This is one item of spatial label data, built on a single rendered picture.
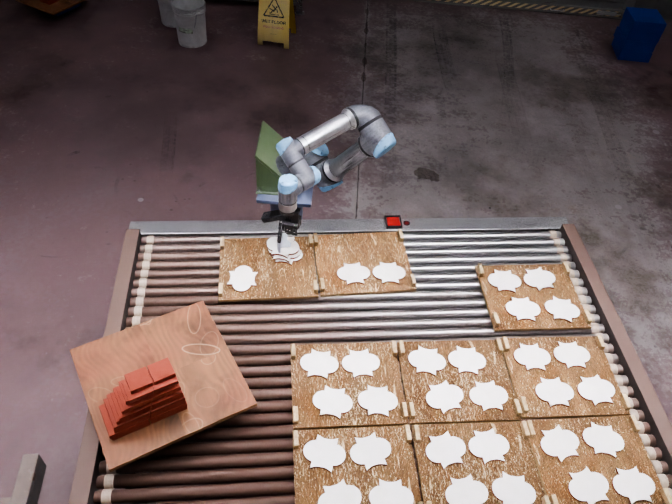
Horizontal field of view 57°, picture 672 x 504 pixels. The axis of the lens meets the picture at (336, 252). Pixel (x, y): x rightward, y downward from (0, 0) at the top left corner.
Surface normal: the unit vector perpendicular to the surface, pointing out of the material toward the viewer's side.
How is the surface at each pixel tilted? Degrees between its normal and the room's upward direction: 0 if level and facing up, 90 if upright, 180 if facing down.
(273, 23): 77
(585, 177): 0
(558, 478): 0
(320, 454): 0
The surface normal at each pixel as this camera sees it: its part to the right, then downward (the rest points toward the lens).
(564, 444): 0.06, -0.69
